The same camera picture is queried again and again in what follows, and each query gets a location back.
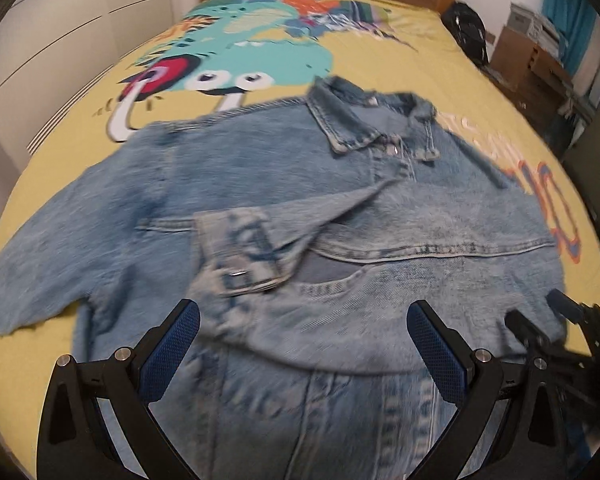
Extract blue denim jacket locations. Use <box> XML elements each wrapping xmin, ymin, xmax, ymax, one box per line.
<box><xmin>0</xmin><ymin>77</ymin><xmax>566</xmax><ymax>479</ymax></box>

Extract wooden drawer cabinet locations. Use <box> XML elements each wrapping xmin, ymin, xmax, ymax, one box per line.
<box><xmin>489</xmin><ymin>26</ymin><xmax>572</xmax><ymax>130</ymax></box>

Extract grey storage box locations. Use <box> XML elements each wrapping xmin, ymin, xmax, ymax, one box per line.
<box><xmin>507</xmin><ymin>3</ymin><xmax>560</xmax><ymax>58</ymax></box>

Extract teal curtain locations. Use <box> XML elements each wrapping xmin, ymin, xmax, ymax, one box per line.
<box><xmin>542</xmin><ymin>0</ymin><xmax>597</xmax><ymax>76</ymax></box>

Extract black backpack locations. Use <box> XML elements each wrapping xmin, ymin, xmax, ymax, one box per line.
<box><xmin>441</xmin><ymin>2</ymin><xmax>488</xmax><ymax>68</ymax></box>

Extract yellow printed bedspread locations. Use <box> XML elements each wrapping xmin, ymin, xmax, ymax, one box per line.
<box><xmin>0</xmin><ymin>0</ymin><xmax>600</xmax><ymax>470</ymax></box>

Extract white wardrobe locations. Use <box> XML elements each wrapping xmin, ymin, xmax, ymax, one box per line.
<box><xmin>0</xmin><ymin>0</ymin><xmax>198</xmax><ymax>169</ymax></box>

